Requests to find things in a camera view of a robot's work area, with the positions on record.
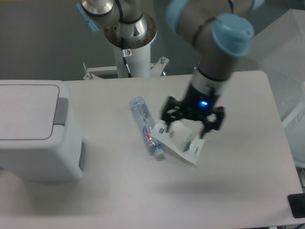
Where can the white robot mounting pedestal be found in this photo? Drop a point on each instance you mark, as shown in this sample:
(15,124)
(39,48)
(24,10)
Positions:
(129,63)

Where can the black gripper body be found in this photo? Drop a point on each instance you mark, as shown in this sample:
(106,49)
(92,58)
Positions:
(197,105)

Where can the black device at table corner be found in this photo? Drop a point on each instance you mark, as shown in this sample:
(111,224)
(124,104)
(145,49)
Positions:
(297,205)

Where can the white push-lid trash can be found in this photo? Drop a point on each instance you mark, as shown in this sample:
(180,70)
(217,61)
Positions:
(41,139)

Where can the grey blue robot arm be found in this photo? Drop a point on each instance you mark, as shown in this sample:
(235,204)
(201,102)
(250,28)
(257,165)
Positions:
(217,29)

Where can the translucent plastic covered box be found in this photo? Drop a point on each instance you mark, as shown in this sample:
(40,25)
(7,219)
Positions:
(279,51)

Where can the white plastic packaging bag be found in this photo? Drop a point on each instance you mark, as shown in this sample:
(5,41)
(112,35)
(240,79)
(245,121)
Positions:
(179,139)

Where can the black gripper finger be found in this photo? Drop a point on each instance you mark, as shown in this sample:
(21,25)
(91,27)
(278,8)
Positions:
(215,124)
(172,111)

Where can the clear plastic water bottle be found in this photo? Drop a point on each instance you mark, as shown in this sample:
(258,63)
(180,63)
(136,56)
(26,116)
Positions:
(146,123)

